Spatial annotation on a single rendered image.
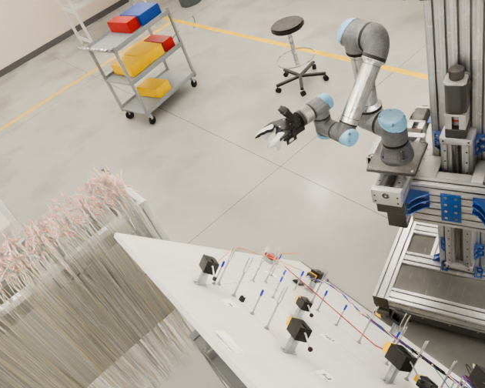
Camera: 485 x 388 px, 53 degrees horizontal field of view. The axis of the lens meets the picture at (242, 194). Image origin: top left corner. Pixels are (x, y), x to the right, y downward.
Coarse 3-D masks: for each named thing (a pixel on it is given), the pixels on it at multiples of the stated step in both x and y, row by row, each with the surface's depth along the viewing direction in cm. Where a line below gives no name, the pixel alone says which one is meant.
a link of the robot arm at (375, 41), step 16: (368, 32) 188; (384, 32) 188; (368, 48) 188; (384, 48) 187; (368, 64) 190; (384, 64) 191; (368, 80) 191; (352, 96) 195; (368, 96) 195; (352, 112) 195; (336, 128) 200; (352, 128) 197; (352, 144) 198
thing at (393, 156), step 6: (408, 138) 219; (408, 144) 219; (384, 150) 222; (390, 150) 219; (396, 150) 218; (402, 150) 218; (408, 150) 219; (384, 156) 223; (390, 156) 221; (396, 156) 219; (402, 156) 220; (408, 156) 220; (384, 162) 225; (390, 162) 222; (396, 162) 221; (402, 162) 220
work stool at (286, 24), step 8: (288, 16) 493; (296, 16) 487; (280, 24) 485; (288, 24) 480; (296, 24) 474; (272, 32) 483; (280, 32) 475; (288, 32) 471; (296, 48) 521; (280, 56) 520; (296, 56) 504; (296, 64) 510; (304, 64) 492; (312, 64) 530; (288, 72) 534; (296, 72) 525; (304, 72) 522; (320, 72) 510; (288, 80) 519
